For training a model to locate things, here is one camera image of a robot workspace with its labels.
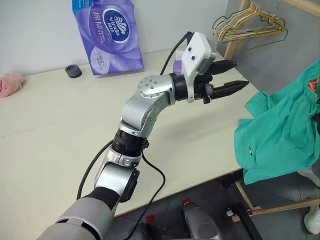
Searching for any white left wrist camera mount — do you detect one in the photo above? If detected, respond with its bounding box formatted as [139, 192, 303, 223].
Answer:
[180, 31, 217, 104]

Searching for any green wire hanger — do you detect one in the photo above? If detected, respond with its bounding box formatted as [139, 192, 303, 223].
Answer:
[212, 14, 289, 53]

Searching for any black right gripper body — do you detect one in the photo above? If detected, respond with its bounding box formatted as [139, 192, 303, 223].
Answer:
[308, 78, 320, 106]

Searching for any pink cloth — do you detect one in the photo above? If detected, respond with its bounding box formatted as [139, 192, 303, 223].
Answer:
[0, 72, 26, 98]

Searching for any black table frame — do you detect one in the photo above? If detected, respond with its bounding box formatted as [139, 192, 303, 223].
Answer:
[219, 171, 245, 190]

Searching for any green shirt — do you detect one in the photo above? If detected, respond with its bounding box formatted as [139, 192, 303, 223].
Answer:
[234, 59, 320, 186]

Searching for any white wire hanger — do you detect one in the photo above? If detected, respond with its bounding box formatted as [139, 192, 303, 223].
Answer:
[213, 0, 281, 38]

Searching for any white sneaker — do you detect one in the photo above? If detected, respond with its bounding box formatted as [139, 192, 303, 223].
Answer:
[303, 204, 320, 235]

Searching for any yellow wire hanger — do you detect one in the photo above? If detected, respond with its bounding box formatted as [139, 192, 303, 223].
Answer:
[216, 0, 286, 42]

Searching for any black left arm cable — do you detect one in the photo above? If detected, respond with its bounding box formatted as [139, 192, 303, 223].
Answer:
[76, 31, 195, 240]

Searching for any purple Vinda tissue pack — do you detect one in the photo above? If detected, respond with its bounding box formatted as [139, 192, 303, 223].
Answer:
[71, 0, 145, 76]

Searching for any light wooden clothes rack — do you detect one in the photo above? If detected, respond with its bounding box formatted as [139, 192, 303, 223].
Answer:
[224, 0, 320, 61]

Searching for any dark grey rounded shape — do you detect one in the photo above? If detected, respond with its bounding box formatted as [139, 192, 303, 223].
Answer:
[181, 199, 224, 240]

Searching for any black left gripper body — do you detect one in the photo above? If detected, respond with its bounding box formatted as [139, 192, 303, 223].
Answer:
[193, 62, 216, 105]

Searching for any black floor bar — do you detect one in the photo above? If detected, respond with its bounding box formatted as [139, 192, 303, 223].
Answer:
[231, 202, 264, 240]

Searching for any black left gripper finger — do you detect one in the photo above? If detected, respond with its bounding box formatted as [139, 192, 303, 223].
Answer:
[211, 80, 250, 100]
[212, 59, 238, 76]

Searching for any light wooden floor frame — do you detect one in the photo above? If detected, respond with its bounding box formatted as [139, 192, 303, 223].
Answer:
[234, 179, 320, 217]

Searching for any dark grey round cap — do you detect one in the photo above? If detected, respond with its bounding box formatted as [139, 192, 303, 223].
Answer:
[64, 64, 83, 80]

